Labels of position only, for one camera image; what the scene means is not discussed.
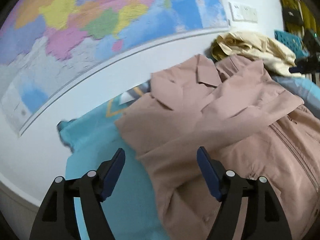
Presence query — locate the pink jacket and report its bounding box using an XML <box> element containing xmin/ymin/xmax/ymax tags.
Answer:
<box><xmin>115</xmin><ymin>55</ymin><xmax>319</xmax><ymax>239</ymax></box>

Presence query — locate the teal plastic basket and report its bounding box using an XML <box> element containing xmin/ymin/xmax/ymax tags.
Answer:
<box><xmin>274</xmin><ymin>30</ymin><xmax>309</xmax><ymax>59</ymax></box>

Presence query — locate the cream yellow jacket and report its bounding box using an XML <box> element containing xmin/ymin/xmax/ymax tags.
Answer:
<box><xmin>210</xmin><ymin>31</ymin><xmax>305</xmax><ymax>78</ymax></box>

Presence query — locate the teal grey bed sheet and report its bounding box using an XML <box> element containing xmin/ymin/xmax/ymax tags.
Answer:
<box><xmin>56</xmin><ymin>74</ymin><xmax>320</xmax><ymax>240</ymax></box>

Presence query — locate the white wall socket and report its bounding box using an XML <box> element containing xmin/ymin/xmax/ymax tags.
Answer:
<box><xmin>229</xmin><ymin>2</ymin><xmax>245</xmax><ymax>22</ymax></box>

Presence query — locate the colourful wall map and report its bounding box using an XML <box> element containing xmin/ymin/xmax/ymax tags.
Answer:
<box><xmin>1</xmin><ymin>0</ymin><xmax>228</xmax><ymax>133</ymax></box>

